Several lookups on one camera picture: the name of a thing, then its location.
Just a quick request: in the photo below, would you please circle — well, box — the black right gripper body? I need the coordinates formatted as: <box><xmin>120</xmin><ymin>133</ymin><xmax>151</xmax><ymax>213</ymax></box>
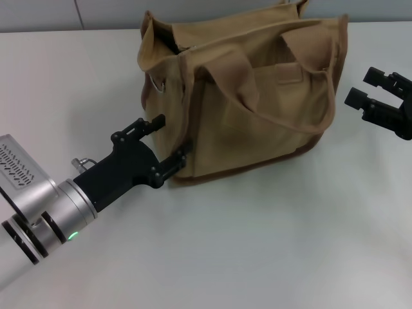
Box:
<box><xmin>389</xmin><ymin>95</ymin><xmax>412</xmax><ymax>141</ymax></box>

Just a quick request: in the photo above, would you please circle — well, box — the silver metal bag ring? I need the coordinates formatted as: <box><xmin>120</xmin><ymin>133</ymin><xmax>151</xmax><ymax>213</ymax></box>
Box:
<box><xmin>149</xmin><ymin>74</ymin><xmax>168</xmax><ymax>95</ymax></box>

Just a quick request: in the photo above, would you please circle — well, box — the left gripper cable connector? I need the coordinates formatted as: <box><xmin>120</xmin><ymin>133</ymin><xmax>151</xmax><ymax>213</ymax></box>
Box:
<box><xmin>71</xmin><ymin>156</ymin><xmax>98</xmax><ymax>171</ymax></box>

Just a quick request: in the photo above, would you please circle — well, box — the khaki canvas food bag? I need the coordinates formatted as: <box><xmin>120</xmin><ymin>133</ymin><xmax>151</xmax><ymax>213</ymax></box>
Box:
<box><xmin>136</xmin><ymin>0</ymin><xmax>349</xmax><ymax>187</ymax></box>

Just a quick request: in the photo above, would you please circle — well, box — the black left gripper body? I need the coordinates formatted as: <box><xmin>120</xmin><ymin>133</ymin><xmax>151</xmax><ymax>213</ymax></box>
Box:
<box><xmin>73</xmin><ymin>140</ymin><xmax>162</xmax><ymax>212</ymax></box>

